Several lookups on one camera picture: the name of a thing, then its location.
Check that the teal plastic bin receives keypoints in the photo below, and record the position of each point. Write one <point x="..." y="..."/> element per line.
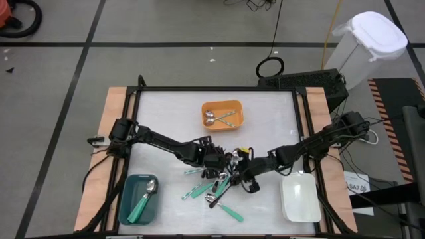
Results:
<point x="133" y="192"/>

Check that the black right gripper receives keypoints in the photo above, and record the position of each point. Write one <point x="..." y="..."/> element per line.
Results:
<point x="260" y="166"/>

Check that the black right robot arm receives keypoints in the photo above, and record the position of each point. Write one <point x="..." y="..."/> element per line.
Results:
<point x="315" y="141"/>

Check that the black table frame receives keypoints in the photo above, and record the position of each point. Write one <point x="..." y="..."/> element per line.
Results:
<point x="216" y="89"/>

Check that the black floor scrap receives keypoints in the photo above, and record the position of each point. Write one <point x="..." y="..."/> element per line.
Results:
<point x="10" y="70"/>

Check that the glossy black spoon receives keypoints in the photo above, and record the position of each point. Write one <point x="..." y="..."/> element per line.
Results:
<point x="219" y="199"/>

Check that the black metal beam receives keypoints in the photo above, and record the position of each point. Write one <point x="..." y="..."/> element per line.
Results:
<point x="382" y="199"/>

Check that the dark grey post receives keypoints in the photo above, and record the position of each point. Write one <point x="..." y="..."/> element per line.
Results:
<point x="415" y="149"/>

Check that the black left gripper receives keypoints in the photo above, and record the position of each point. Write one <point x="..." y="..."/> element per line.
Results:
<point x="210" y="157"/>

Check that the white paper label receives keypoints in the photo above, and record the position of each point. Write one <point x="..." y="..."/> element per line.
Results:
<point x="357" y="181"/>

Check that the silver metal bracket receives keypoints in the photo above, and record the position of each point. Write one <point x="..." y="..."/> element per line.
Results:
<point x="98" y="142"/>

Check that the orange plastic bin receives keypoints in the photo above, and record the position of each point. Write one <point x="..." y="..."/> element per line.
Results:
<point x="229" y="106"/>

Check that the yellow tape tag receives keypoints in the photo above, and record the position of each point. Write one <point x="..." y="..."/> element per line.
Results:
<point x="245" y="150"/>

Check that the white lidded trash can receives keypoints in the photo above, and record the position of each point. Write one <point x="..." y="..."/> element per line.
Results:
<point x="375" y="36"/>

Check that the orange vacuum cleaner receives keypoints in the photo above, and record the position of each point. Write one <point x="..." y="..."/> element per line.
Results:
<point x="4" y="13"/>

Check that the black hazard striped mat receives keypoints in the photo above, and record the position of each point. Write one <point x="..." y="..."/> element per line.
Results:
<point x="395" y="96"/>

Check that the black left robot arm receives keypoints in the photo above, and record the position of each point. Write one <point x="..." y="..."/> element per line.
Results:
<point x="159" y="141"/>

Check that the white plastic bin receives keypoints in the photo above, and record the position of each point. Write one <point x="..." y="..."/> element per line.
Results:
<point x="302" y="199"/>

